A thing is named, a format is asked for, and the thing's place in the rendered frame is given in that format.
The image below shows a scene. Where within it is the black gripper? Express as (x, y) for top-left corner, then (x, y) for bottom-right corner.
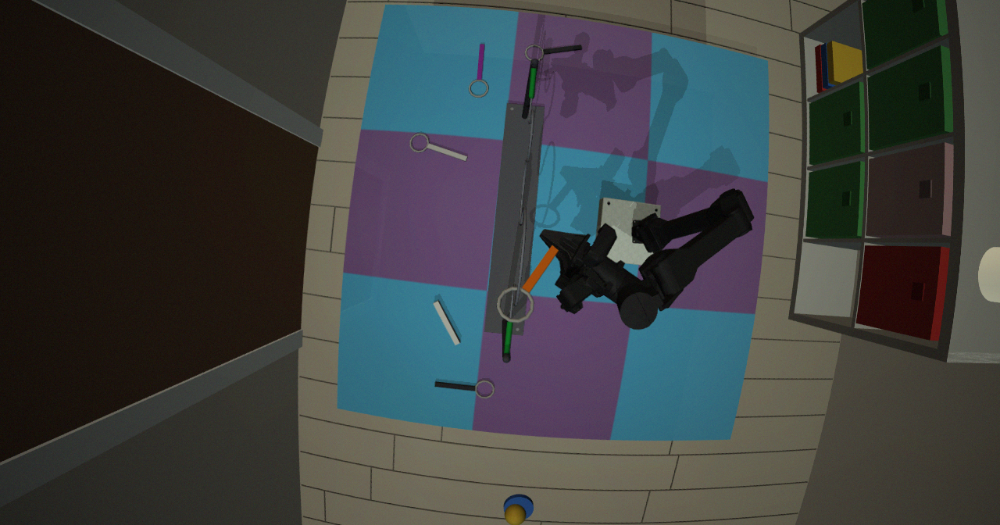
(540, 224), (627, 298)

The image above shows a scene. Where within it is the grey loop with purple handle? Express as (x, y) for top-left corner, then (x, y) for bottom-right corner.
(469, 44), (489, 98)

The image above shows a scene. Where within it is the grey ring with black handle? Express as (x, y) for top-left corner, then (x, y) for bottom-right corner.
(524, 45), (582, 61)
(434, 380), (495, 398)

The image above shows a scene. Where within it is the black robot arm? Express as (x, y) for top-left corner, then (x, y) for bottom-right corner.
(556, 188), (754, 330)

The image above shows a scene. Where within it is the grey loop with flat handle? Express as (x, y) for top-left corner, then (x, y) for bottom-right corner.
(409, 134), (468, 162)

